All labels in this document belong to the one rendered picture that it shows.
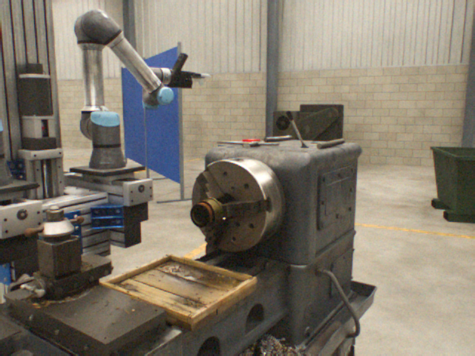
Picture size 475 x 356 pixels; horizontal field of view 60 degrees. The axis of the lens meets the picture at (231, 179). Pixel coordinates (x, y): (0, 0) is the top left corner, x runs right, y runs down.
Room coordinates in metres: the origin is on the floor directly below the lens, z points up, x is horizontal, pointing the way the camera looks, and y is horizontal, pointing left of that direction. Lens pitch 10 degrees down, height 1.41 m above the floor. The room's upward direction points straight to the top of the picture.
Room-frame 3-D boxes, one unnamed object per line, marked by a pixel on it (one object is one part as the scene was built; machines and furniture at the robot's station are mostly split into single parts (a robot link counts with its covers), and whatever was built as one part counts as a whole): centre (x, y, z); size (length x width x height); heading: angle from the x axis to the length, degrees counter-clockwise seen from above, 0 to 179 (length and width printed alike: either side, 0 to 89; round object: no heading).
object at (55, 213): (0.94, 0.41, 1.17); 0.04 x 0.04 x 0.03
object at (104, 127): (1.75, 0.53, 1.33); 0.13 x 0.12 x 0.14; 35
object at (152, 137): (8.05, 1.65, 1.18); 4.12 x 0.80 x 2.35; 26
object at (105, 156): (1.74, 0.53, 1.21); 0.15 x 0.15 x 0.10
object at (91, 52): (1.85, 0.60, 1.54); 0.15 x 0.12 x 0.55; 35
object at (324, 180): (1.74, -0.23, 1.06); 0.59 x 0.48 x 0.39; 145
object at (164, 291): (1.16, 0.16, 0.89); 0.36 x 0.30 x 0.04; 55
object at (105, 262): (0.96, 0.40, 0.99); 0.20 x 0.10 x 0.05; 145
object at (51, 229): (0.94, 0.41, 1.13); 0.08 x 0.08 x 0.03
